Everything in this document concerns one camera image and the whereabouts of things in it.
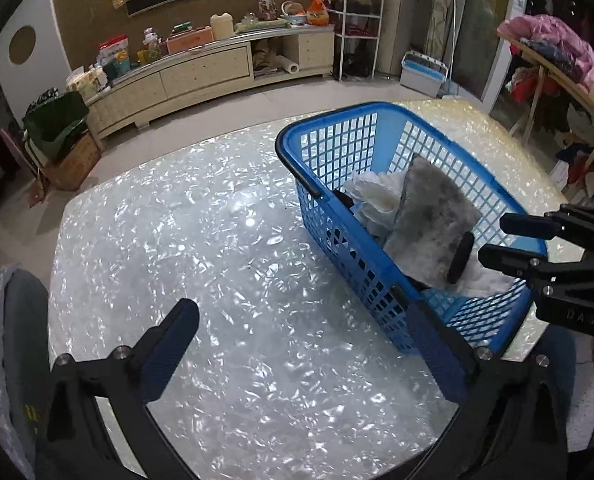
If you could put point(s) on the person's leg in jeans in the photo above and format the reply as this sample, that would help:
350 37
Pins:
559 360

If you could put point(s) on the blue plastic basket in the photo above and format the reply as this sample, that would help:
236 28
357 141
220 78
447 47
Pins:
337 160

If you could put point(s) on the white storage box blue lid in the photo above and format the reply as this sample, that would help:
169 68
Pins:
422 75

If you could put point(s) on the pink box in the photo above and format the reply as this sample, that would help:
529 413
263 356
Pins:
189 41

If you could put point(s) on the white paper roll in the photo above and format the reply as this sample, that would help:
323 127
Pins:
288 67

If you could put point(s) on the orange bag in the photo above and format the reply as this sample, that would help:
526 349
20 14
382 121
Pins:
317 10

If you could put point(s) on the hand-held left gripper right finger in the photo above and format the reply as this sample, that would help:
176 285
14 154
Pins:
437 355

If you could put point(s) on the white metal rack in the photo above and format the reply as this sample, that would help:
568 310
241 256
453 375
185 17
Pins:
352 20

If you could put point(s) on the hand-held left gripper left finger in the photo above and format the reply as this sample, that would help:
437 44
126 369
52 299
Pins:
169 355

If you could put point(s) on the tissue pack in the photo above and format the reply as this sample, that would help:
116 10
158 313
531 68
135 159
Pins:
87 80

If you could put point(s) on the white textured cloth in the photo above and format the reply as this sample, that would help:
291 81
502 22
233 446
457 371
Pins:
377 195

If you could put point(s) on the grey chair with yellow print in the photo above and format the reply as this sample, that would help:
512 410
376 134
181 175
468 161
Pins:
7 360

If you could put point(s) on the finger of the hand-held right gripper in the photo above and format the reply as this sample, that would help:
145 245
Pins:
507 259
527 225

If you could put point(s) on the grey fluffy pad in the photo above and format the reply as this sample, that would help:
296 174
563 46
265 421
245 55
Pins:
429 220

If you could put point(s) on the cream plastic jug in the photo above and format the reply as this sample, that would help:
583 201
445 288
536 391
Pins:
222 26

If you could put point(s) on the wooden rack with clothes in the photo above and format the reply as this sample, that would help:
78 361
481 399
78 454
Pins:
557 45

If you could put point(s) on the patterned curtain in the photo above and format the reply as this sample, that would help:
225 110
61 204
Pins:
444 5

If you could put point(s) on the cardboard box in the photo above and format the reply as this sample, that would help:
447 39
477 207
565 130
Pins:
77 162

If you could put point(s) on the green bag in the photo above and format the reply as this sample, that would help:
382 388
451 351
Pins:
57 120

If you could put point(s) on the cream TV cabinet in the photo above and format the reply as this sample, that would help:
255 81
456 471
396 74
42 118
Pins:
202 80

